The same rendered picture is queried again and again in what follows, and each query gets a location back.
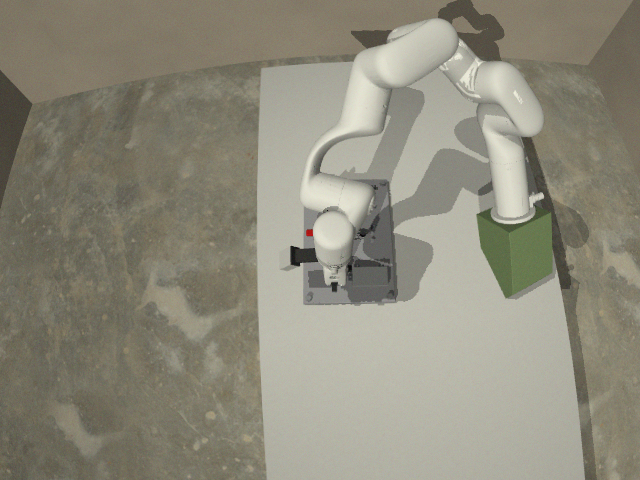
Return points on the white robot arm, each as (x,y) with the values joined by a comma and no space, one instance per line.
(412,54)

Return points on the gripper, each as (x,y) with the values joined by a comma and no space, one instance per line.
(339,279)

